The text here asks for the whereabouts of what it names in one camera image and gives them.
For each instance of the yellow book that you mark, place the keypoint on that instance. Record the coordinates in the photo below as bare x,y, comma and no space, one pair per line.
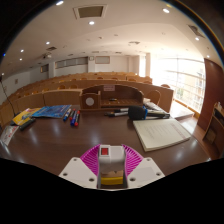
23,116

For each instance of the white book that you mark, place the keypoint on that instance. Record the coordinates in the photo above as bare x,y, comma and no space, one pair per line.
161,133

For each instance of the dark marker pen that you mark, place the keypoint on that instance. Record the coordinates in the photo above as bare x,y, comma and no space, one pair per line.
72,116

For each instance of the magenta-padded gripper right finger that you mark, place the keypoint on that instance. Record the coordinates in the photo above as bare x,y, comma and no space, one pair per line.
146,171

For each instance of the blue book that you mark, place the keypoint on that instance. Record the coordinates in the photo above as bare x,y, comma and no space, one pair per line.
53,111

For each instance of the black gooseneck microphone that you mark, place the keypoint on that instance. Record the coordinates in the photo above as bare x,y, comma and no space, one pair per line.
7,95

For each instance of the blue marker pen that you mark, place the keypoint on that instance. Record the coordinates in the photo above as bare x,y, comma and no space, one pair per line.
67,114

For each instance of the round ceiling lights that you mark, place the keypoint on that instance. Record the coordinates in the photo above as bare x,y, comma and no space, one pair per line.
91,22

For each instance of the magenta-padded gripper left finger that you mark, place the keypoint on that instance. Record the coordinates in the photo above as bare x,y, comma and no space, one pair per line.
78,171

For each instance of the red marker pen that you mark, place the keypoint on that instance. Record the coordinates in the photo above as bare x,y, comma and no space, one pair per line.
77,118

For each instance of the wooden shelf unit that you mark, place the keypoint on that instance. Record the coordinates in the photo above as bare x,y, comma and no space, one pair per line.
215,126

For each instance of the white charger block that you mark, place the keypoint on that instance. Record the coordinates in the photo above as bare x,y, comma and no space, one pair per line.
111,160

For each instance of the white printed leaflet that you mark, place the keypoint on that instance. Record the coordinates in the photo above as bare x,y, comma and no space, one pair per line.
8,133

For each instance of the wooden desk organizer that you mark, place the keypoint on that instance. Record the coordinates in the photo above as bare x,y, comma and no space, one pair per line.
106,95

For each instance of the curved wooden front desk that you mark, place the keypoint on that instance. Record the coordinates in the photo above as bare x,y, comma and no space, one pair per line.
166,96

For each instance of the black marker pen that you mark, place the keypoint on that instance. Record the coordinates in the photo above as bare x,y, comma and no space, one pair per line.
121,109
116,114

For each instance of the wooden chair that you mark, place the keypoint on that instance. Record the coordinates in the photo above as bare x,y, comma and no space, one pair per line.
154,96
165,85

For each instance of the large glass window wall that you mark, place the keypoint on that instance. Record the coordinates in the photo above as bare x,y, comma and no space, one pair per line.
176,80

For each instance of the grey paper stack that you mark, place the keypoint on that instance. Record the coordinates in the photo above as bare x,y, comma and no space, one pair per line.
151,106

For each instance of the rectangular ceiling vent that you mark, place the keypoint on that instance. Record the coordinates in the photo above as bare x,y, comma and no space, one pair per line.
90,11
196,30

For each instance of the black handheld microphone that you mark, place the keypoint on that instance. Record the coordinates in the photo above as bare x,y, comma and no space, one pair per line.
136,112

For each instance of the black whiteboard eraser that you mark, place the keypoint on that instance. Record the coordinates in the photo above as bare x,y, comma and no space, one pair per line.
27,124

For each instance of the rows of wooden auditorium seats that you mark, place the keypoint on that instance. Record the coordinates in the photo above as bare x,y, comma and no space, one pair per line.
100,75

